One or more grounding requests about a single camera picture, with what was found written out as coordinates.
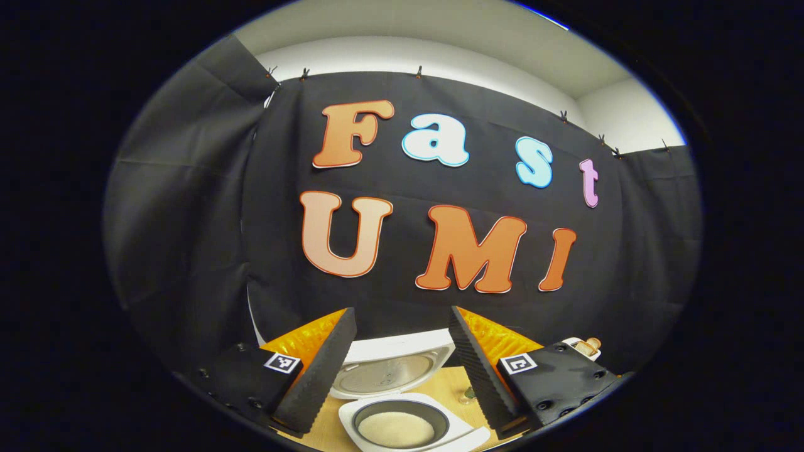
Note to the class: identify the white toaster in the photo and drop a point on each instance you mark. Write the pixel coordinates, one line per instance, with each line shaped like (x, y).
(575, 343)

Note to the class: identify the row of black cloth clips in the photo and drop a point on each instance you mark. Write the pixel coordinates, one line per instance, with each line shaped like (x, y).
(419, 72)

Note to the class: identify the white rice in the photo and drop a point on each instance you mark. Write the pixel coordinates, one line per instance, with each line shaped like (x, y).
(396, 430)

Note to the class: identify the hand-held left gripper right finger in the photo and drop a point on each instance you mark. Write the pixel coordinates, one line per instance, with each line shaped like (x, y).
(483, 376)

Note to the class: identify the toasted bread slice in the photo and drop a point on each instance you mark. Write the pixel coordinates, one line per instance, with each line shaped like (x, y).
(594, 343)
(584, 346)

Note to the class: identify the white rice cooker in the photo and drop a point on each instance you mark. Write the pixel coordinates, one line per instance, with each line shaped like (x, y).
(389, 376)

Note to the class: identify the black backdrop cloth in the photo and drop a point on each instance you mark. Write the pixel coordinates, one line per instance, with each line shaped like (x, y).
(220, 220)

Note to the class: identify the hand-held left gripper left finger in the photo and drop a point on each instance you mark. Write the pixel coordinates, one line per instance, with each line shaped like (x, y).
(317, 370)

